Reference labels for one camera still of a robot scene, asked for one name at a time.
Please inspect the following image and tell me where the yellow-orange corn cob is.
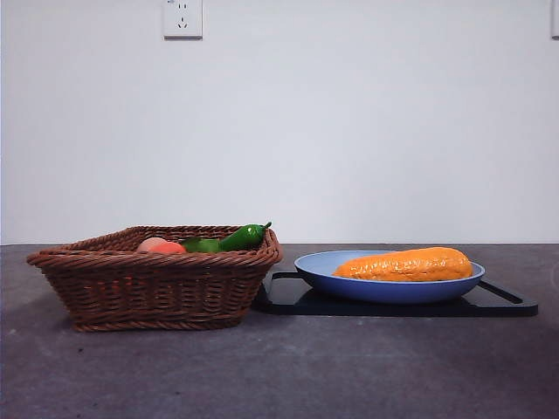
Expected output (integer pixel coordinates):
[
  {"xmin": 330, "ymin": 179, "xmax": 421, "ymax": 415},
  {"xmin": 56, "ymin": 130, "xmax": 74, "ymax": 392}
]
[{"xmin": 332, "ymin": 246, "xmax": 474, "ymax": 283}]

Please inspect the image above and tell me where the blue round plate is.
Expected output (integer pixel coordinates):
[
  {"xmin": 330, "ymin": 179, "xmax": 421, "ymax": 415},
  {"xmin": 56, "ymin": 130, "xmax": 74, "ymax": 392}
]
[{"xmin": 293, "ymin": 250, "xmax": 487, "ymax": 306}]

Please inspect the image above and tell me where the brown woven wicker basket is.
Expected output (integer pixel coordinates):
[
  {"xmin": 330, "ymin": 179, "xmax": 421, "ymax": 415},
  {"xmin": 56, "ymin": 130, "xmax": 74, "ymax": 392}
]
[{"xmin": 25, "ymin": 224, "xmax": 284, "ymax": 333}]

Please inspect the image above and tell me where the green chili pepper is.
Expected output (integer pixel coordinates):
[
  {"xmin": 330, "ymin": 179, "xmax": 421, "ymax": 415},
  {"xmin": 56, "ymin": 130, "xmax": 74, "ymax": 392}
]
[{"xmin": 217, "ymin": 221, "xmax": 273, "ymax": 252}]

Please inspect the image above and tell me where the green leafy vegetable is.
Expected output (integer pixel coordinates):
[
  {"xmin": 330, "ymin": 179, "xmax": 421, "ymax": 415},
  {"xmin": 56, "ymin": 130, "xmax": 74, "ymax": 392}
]
[{"xmin": 181, "ymin": 237, "xmax": 222, "ymax": 253}]

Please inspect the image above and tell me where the black rectangular tray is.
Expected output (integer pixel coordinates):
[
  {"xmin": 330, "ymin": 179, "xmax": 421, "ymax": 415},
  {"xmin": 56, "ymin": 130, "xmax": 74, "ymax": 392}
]
[{"xmin": 252, "ymin": 271, "xmax": 540, "ymax": 319}]

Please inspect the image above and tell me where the pale pink egg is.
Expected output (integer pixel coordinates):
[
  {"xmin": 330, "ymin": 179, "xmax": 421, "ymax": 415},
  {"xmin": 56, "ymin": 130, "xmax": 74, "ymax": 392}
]
[{"xmin": 136, "ymin": 237, "xmax": 169, "ymax": 253}]

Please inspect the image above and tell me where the white wall socket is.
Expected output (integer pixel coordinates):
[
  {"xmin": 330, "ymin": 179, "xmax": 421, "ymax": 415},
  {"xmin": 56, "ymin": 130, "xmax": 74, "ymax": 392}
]
[{"xmin": 163, "ymin": 0, "xmax": 204, "ymax": 41}]

